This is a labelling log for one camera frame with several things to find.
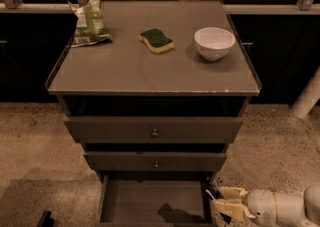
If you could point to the grey drawer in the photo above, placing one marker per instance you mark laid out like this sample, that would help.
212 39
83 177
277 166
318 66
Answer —
155 161
153 129
153 203

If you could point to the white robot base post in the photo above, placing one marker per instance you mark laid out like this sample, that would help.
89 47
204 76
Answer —
308 97

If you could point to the black object on floor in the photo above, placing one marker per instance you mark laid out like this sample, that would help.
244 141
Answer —
46 220

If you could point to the green chip bag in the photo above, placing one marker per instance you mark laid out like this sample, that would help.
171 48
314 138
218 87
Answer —
90 27

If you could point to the white bowl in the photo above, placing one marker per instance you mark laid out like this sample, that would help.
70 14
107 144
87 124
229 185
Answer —
213 43

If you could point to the green yellow sponge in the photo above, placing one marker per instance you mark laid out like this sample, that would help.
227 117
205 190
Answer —
156 41

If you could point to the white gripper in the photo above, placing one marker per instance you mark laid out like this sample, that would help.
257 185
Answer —
262 205

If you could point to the middle grey drawer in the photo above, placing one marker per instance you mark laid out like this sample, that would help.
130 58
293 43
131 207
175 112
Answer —
155 161

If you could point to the bottom grey drawer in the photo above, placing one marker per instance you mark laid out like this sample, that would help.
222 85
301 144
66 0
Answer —
153 203

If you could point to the top grey drawer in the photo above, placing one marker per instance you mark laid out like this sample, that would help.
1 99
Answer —
153 129

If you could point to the grey drawer cabinet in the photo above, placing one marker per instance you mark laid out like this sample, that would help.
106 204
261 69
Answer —
123 78

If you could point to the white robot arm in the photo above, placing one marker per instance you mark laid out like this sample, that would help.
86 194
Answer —
291 210

